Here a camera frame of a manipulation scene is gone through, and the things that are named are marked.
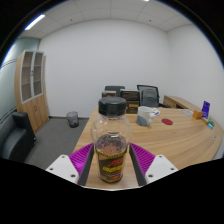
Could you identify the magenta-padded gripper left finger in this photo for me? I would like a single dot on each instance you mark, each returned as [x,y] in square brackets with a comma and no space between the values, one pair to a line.
[63,168]

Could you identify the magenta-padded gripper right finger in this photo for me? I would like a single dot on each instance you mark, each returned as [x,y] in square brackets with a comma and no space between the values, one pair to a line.
[160,168]

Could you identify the clear black-capped drink bottle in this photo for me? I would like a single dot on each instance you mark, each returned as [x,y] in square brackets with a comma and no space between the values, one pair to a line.
[111,140]

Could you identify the flat round red coaster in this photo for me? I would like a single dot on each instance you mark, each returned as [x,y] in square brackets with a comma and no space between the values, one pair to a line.
[167,121]

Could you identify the dark mesh waste bin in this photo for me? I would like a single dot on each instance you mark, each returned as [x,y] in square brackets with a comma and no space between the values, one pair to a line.
[72,120]

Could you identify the white mug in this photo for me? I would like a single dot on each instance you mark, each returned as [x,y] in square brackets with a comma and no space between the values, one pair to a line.
[144,116]

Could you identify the wooden glass-door cabinet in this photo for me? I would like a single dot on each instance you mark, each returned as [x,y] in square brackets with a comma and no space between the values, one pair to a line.
[35,110]

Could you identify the small orange box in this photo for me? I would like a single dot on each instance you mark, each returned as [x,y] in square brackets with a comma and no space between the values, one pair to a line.
[197,114]

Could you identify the brown cardboard box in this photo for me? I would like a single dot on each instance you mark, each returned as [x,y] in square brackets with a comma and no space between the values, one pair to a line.
[132,107]

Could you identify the wooden side desk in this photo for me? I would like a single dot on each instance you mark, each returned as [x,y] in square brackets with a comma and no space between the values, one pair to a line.
[178,101]

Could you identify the grey mesh office chair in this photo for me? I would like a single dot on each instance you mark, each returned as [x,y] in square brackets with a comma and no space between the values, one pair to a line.
[149,96]

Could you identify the purple standing sign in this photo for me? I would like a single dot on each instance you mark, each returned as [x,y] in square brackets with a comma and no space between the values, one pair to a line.
[206,109]

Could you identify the small dark brown box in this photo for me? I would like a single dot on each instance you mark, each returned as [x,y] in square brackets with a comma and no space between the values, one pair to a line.
[109,93]

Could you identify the black padded office chair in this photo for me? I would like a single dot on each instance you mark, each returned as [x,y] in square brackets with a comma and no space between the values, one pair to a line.
[115,88]

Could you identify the rectangular ceiling light panel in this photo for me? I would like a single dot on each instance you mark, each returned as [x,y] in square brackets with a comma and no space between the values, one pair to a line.
[34,22]

